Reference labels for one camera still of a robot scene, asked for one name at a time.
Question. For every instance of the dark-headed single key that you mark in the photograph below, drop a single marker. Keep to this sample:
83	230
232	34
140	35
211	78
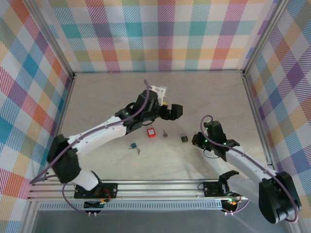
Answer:
165	134

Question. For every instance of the black padlock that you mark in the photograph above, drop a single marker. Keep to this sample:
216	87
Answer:
184	139

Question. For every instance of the red padlock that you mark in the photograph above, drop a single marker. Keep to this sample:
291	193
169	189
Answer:
151	133

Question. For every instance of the small blue padlock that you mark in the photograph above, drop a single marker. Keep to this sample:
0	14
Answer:
133	145

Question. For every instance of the small silver keys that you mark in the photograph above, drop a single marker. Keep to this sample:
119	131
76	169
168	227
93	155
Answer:
138	151

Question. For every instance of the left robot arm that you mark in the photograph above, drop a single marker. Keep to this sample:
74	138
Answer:
102	136

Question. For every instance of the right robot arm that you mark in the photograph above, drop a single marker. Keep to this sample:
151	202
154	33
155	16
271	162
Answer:
245	162

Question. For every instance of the small circuit board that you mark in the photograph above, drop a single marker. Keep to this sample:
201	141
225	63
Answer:
230	203
94	205

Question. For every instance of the thin aluminium frame rail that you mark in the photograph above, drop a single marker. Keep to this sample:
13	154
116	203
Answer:
158	71

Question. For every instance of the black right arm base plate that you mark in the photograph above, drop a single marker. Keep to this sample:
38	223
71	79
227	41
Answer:
211	189

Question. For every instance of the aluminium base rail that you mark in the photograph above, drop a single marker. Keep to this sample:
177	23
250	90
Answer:
158	188

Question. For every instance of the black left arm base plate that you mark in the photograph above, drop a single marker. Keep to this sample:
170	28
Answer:
113	190

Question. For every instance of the aluminium frame post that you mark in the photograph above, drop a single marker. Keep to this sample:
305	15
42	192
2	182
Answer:
28	218
263	36
54	38

